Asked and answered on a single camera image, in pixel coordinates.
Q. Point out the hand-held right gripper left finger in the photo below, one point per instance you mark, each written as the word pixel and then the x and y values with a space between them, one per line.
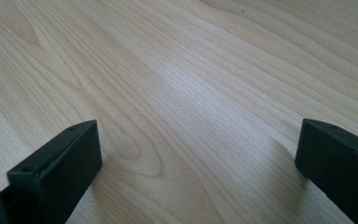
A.
pixel 59 168

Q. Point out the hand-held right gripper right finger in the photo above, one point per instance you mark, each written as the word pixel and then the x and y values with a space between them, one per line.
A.
pixel 338 158

